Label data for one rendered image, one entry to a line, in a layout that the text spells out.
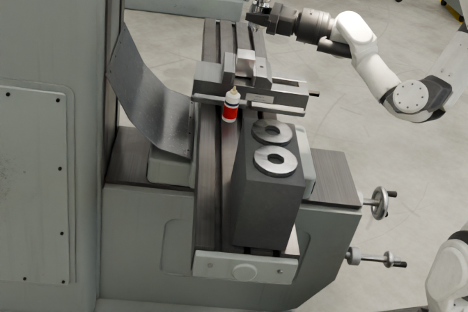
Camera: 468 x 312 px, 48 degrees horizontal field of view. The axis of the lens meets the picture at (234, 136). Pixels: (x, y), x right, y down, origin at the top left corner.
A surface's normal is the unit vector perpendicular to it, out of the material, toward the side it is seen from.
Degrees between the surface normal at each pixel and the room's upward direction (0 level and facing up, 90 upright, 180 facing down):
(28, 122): 88
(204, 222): 0
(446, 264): 90
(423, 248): 0
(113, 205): 90
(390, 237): 0
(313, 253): 90
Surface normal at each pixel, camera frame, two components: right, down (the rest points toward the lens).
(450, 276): -0.96, 0.02
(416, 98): -0.47, -0.18
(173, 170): 0.03, 0.58
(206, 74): 0.16, -0.80
